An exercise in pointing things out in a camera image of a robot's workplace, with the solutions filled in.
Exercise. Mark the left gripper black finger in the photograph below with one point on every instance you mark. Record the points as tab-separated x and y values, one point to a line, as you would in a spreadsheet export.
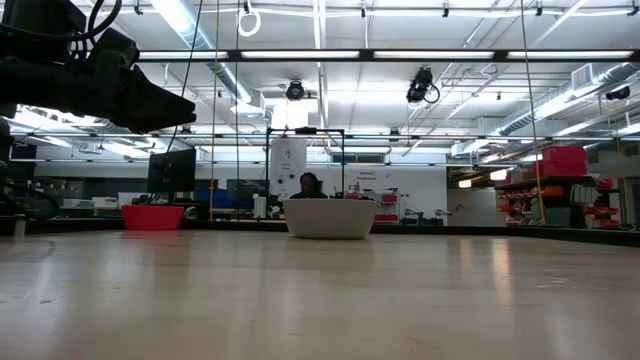
160	100
155	122

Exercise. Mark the red bowl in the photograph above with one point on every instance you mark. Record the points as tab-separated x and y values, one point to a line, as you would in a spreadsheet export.
152	218

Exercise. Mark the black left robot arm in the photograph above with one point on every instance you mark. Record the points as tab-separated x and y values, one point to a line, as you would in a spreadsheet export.
30	20

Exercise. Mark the dark storage shelf unit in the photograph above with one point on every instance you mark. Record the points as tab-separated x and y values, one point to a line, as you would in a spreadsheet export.
550	200

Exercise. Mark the white LED light strip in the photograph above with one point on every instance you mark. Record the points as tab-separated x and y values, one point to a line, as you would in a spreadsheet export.
434	54
300	54
570	54
184	55

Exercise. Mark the black computer monitor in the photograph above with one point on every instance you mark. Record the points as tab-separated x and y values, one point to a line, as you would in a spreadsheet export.
171	171

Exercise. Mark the blue storage crate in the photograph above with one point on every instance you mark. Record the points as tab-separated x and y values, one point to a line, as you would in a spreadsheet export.
215	198

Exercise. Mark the person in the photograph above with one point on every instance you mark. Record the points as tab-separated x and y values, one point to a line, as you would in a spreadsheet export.
308	187

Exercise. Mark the light grey bowl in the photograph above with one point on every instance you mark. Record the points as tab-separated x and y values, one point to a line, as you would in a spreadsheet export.
330	219

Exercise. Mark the white cabinet with red drawers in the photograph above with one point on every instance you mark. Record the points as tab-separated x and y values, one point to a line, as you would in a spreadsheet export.
385	205

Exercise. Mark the red storage bin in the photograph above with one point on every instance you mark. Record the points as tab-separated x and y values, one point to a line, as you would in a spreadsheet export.
564	153
560	168

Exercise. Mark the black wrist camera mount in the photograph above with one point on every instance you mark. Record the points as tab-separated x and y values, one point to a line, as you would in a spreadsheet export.
112	47

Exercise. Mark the black round hanging camera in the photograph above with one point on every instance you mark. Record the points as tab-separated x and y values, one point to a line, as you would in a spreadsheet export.
295	90

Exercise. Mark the black neighbouring rig frame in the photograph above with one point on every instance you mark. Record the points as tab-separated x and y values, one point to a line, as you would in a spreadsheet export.
305	131

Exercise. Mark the black aluminium rig frame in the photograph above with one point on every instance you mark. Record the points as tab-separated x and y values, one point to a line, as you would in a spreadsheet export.
367	55

